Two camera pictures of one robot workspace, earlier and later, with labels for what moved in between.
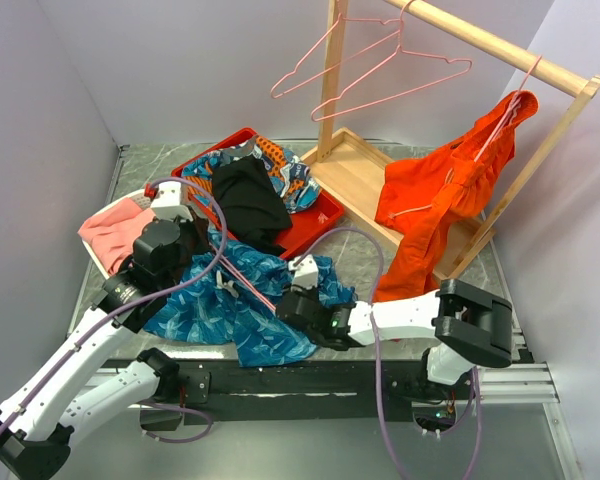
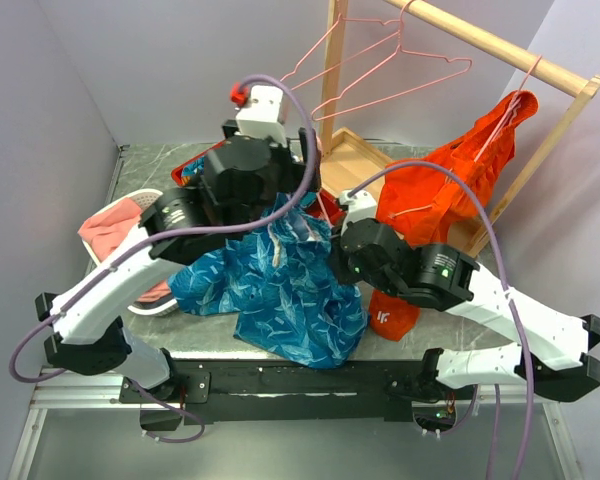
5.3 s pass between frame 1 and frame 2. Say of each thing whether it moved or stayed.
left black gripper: moved
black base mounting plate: stayed
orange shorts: stayed
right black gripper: moved
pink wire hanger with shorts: stayed
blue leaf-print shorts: moved
